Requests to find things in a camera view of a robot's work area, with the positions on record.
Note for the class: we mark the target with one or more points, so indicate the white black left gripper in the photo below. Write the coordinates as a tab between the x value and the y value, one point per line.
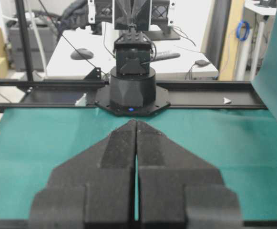
123	14

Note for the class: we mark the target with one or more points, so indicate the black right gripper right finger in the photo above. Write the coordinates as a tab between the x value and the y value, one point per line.
178	189

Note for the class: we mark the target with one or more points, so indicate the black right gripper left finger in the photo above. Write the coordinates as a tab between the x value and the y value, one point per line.
92	190

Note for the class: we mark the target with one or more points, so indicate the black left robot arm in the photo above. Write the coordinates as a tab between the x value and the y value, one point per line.
132	88

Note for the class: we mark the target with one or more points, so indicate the black monitor stand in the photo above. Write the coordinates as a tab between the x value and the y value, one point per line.
162	33

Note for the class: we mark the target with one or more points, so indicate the black remote control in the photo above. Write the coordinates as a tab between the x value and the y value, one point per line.
166	56

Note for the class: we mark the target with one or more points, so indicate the black computer mouse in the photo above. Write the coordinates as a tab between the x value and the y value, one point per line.
82	53

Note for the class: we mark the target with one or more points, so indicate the white desk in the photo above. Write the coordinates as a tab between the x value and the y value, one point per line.
62	66

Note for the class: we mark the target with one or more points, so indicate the small black desk device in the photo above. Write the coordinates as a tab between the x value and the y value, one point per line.
202	63

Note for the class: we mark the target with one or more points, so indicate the green table cloth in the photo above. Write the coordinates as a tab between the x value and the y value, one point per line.
241	143

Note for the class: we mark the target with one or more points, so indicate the black corner bracket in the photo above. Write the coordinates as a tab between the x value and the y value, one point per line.
94	75

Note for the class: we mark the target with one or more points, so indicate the black aluminium frame rail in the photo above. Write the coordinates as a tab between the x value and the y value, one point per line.
171	94

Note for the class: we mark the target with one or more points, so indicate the black vertical frame post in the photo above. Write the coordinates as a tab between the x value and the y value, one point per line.
24	35

